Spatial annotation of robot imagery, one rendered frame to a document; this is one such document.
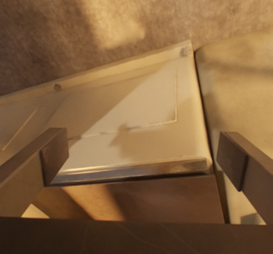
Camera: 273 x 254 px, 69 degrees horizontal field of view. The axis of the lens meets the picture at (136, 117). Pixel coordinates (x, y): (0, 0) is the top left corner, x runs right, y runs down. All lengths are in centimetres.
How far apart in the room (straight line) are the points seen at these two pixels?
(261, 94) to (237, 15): 41
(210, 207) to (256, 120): 22
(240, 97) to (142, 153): 29
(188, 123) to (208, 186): 16
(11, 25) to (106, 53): 44
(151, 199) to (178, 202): 6
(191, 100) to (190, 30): 38
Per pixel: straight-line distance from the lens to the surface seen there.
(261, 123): 50
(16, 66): 123
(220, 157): 17
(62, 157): 16
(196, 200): 51
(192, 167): 44
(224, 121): 51
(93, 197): 57
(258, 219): 60
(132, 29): 90
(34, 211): 75
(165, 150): 47
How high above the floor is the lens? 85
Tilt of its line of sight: 49 degrees down
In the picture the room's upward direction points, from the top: 168 degrees counter-clockwise
